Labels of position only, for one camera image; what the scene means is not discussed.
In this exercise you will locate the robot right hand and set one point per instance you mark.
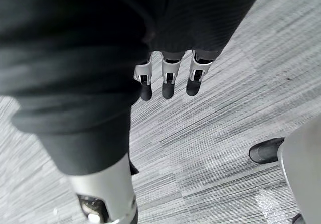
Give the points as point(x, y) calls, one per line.
point(75, 58)

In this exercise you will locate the dark robot foot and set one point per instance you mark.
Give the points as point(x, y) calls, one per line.
point(265, 150)

